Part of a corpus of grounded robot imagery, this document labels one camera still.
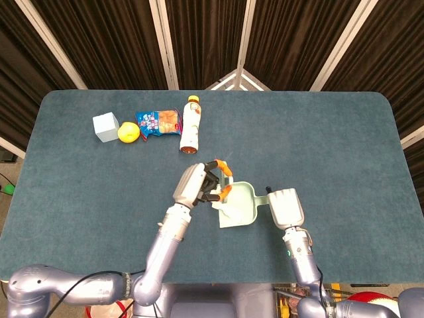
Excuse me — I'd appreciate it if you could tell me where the white cube box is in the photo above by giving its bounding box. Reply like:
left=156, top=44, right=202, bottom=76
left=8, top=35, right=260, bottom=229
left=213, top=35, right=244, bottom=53
left=92, top=112, right=120, bottom=144

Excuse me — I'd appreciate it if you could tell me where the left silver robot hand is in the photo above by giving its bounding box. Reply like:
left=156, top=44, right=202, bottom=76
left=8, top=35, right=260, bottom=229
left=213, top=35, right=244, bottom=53
left=172, top=159, right=234, bottom=209

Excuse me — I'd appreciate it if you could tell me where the white screen frame post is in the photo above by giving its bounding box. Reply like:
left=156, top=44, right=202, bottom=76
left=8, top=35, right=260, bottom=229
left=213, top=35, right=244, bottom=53
left=15, top=0, right=89, bottom=90
left=237, top=0, right=258, bottom=72
left=148, top=0, right=180, bottom=90
left=0, top=136, right=27, bottom=160
left=309, top=0, right=378, bottom=92
left=399, top=129, right=424, bottom=150

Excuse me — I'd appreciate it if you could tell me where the black cable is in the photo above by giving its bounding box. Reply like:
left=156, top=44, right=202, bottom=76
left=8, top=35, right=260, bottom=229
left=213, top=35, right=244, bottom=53
left=49, top=270, right=146, bottom=318
left=315, top=264, right=328, bottom=303

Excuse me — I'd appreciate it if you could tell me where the white screen base foot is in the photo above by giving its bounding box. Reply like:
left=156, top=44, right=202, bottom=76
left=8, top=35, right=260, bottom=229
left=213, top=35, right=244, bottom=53
left=205, top=68, right=272, bottom=92

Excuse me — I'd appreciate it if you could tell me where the red and white round object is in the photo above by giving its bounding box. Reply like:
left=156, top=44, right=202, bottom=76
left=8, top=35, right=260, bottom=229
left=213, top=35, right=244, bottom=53
left=344, top=291, right=401, bottom=311

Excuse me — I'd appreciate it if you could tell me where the blue snack bag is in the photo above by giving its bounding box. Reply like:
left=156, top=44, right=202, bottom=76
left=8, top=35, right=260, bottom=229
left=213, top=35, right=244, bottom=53
left=134, top=109, right=184, bottom=142

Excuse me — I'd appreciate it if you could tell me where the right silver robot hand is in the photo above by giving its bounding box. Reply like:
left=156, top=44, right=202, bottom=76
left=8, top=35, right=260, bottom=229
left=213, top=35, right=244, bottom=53
left=266, top=185, right=305, bottom=230

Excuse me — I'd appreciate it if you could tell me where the light green plastic dustpan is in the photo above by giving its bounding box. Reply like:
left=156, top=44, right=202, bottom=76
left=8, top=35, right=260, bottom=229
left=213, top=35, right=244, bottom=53
left=217, top=181, right=270, bottom=229

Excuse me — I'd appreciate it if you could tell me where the red rimmed white bucket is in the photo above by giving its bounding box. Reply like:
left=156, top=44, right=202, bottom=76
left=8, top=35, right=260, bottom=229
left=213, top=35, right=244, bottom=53
left=85, top=299, right=135, bottom=318

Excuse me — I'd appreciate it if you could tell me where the brown pleated curtain panel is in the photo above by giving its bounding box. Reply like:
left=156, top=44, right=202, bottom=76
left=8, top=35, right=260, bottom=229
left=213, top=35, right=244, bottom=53
left=243, top=0, right=362, bottom=92
left=0, top=0, right=80, bottom=152
left=31, top=0, right=168, bottom=90
left=165, top=0, right=248, bottom=90
left=323, top=0, right=424, bottom=166

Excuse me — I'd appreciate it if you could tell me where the white drink bottle yellow cap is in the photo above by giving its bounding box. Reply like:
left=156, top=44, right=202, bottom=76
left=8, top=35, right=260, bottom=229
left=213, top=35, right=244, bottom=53
left=179, top=95, right=201, bottom=155

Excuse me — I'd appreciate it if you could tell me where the yellow round fruit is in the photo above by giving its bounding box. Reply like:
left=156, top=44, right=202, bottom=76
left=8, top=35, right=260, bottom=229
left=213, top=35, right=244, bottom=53
left=117, top=121, right=140, bottom=144

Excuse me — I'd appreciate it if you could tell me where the white paper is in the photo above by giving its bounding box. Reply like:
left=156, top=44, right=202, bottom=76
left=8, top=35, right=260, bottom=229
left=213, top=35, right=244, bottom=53
left=211, top=188, right=246, bottom=221

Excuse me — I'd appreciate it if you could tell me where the silver robot torso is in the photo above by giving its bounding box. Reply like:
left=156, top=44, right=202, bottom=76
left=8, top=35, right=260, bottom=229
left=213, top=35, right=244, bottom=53
left=132, top=283, right=299, bottom=318

